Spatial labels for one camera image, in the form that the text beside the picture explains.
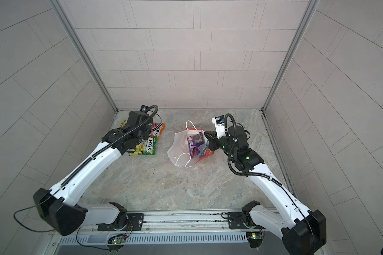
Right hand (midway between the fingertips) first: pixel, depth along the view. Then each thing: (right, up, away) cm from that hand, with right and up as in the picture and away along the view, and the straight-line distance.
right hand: (205, 133), depth 72 cm
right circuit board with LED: (+21, -45, -4) cm, 50 cm away
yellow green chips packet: (-54, +4, +33) cm, 63 cm away
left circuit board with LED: (-36, -43, -8) cm, 57 cm away
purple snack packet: (-5, -5, +15) cm, 17 cm away
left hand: (-29, +4, +5) cm, 30 cm away
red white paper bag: (-14, -11, +14) cm, 23 cm away
